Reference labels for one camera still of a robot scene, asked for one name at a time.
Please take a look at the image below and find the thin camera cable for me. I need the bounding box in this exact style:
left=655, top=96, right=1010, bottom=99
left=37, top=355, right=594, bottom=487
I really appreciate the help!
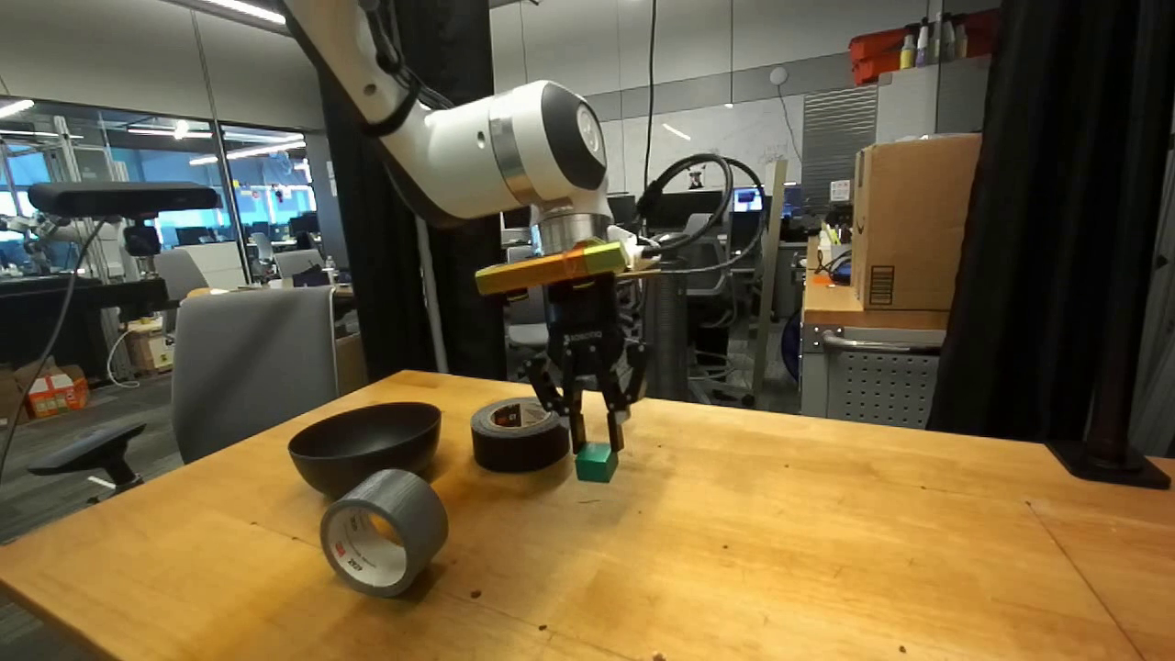
left=0, top=217, right=108, bottom=474

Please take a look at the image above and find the green block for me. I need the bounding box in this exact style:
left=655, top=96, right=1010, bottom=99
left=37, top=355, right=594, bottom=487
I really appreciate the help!
left=573, top=441, right=620, bottom=484

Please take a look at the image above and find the grey rod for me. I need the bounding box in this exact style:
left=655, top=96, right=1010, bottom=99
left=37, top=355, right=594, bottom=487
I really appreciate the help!
left=410, top=217, right=453, bottom=375

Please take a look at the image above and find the thick black cable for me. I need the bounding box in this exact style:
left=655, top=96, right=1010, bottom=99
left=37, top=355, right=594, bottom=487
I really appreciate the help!
left=633, top=152, right=740, bottom=262
left=658, top=153, right=772, bottom=278

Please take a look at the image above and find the black duct tape roll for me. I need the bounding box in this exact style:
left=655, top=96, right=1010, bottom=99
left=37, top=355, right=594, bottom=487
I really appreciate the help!
left=470, top=394, right=576, bottom=474

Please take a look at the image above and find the black bowl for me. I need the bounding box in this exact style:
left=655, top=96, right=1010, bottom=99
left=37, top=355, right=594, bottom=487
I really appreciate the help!
left=286, top=402, right=445, bottom=498

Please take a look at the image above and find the black stereo camera bar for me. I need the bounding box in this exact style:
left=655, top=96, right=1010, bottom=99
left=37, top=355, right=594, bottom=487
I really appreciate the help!
left=24, top=179, right=229, bottom=262

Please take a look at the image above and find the orange box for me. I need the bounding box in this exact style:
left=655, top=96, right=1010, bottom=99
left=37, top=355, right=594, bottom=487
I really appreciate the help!
left=21, top=365, right=93, bottom=424

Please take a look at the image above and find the black pole stand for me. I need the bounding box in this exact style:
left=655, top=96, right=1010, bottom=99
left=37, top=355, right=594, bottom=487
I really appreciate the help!
left=1051, top=0, right=1175, bottom=493

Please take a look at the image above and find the red storage bin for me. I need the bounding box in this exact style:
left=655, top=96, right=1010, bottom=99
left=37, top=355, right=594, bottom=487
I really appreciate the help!
left=849, top=20, right=1001, bottom=88

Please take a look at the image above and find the large cardboard box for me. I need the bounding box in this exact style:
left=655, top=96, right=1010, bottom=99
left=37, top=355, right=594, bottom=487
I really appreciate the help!
left=853, top=129, right=983, bottom=316

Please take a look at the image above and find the black curtain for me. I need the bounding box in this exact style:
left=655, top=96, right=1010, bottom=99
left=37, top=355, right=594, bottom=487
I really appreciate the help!
left=307, top=0, right=510, bottom=383
left=924, top=0, right=1175, bottom=460

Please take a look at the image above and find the metal cabinet with wooden top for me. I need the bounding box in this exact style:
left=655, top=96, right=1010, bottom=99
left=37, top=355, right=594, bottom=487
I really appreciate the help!
left=795, top=278, right=953, bottom=429

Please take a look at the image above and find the yellow green taped wrist camera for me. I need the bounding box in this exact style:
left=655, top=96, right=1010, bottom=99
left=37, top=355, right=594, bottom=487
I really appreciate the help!
left=470, top=234, right=655, bottom=303

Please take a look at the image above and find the grey office chair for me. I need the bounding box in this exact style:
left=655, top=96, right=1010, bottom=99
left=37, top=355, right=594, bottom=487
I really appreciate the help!
left=28, top=287, right=343, bottom=493

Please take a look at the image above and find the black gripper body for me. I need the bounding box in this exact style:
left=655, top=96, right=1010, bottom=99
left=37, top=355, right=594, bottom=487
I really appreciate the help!
left=542, top=274, right=642, bottom=387

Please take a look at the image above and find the silver duct tape roll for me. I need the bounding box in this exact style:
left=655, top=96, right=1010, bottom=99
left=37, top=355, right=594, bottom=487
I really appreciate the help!
left=316, top=467, right=453, bottom=600

